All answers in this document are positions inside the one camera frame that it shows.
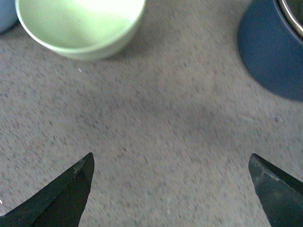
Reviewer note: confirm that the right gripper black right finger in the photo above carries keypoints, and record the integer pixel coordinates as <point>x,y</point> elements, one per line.
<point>280,194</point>

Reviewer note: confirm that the glass lid with blue knob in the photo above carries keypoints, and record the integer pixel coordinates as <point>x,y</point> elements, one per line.
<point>293,12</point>

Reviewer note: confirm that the light green bowl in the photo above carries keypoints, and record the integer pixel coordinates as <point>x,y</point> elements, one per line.
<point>84,30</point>

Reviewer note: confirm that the light blue bowl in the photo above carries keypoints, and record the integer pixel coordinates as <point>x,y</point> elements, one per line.
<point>8,15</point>

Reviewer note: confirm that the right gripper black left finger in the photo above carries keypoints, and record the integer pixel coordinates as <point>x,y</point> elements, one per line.
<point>59,204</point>

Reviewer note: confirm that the dark blue saucepan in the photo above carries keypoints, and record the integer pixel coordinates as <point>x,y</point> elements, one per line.
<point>271,50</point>

